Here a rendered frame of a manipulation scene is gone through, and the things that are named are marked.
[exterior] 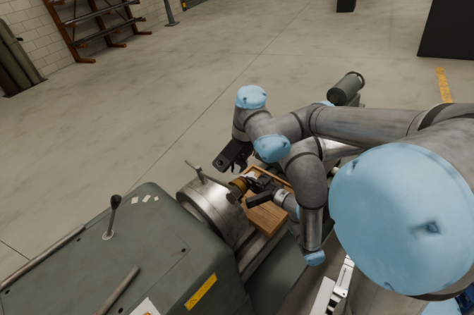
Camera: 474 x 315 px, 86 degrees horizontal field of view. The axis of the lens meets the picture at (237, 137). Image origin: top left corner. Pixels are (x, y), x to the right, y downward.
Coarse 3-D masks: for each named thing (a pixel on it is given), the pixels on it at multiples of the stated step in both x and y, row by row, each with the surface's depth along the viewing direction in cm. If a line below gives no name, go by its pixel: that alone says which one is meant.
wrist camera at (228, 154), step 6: (228, 144) 75; (234, 144) 75; (240, 144) 74; (222, 150) 75; (228, 150) 75; (234, 150) 74; (240, 150) 74; (222, 156) 75; (228, 156) 74; (234, 156) 74; (216, 162) 74; (222, 162) 74; (228, 162) 74; (222, 168) 74; (228, 168) 75
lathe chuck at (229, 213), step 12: (192, 180) 105; (204, 192) 96; (216, 192) 96; (228, 192) 97; (216, 204) 93; (228, 204) 95; (240, 204) 97; (228, 216) 93; (240, 216) 96; (240, 228) 97
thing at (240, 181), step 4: (240, 176) 117; (232, 180) 116; (236, 180) 114; (240, 180) 114; (244, 180) 115; (232, 184) 114; (236, 184) 112; (240, 184) 113; (244, 184) 113; (248, 184) 115; (240, 188) 111; (244, 188) 113; (248, 188) 116; (244, 192) 113; (240, 196) 114
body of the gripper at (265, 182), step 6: (264, 174) 115; (258, 180) 113; (264, 180) 113; (270, 180) 113; (258, 186) 111; (264, 186) 111; (270, 186) 112; (276, 186) 111; (282, 186) 111; (258, 192) 114; (270, 192) 110
